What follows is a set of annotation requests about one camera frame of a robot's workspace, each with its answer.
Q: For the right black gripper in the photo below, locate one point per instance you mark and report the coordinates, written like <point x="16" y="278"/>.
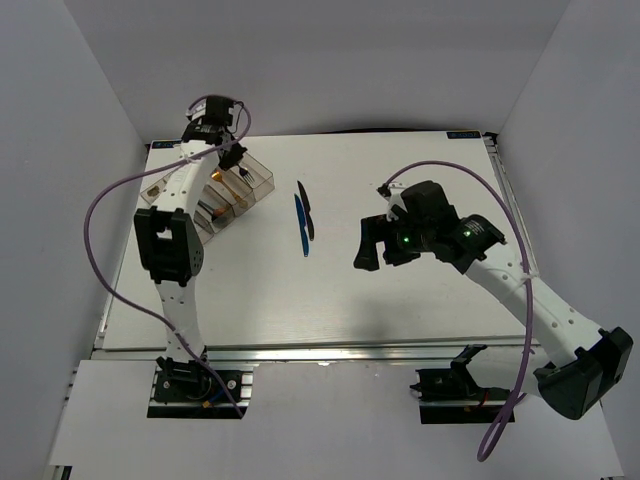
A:
<point x="374" y="230"/>

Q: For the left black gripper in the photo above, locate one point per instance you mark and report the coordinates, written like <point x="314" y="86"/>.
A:
<point x="237" y="156"/>

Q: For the blue knife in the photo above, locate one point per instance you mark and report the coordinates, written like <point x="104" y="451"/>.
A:
<point x="302" y="225"/>

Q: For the black knife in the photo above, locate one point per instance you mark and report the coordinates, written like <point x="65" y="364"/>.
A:
<point x="307" y="210"/>

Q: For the iridescent purple spoon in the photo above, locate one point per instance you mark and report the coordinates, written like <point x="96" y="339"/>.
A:
<point x="215" y="214"/>

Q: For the gold fork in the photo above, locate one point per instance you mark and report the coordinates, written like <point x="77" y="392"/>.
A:
<point x="217" y="177"/>

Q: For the iridescent green fork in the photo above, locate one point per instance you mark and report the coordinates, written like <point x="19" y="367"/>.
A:
<point x="246" y="175"/>

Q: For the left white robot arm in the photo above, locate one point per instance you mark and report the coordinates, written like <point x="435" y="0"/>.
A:
<point x="169" y="246"/>

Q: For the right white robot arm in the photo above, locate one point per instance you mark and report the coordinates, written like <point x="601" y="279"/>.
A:
<point x="578" y="361"/>

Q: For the blue label sticker left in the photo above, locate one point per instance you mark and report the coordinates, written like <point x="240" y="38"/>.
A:
<point x="164" y="144"/>

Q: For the blue label sticker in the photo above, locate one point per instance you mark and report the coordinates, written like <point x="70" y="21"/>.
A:
<point x="164" y="144"/>
<point x="464" y="134"/>

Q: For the clear plastic compartment organizer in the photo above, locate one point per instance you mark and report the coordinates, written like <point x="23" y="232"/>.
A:
<point x="250" y="185"/>

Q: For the blue label sticker right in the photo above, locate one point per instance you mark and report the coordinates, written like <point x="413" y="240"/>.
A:
<point x="464" y="134"/>

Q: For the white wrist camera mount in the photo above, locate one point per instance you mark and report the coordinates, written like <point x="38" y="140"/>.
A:
<point x="392" y="193"/>

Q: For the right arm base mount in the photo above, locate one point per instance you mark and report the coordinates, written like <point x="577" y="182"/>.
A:
<point x="449" y="396"/>

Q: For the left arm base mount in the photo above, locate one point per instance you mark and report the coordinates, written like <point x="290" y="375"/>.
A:
<point x="188" y="391"/>

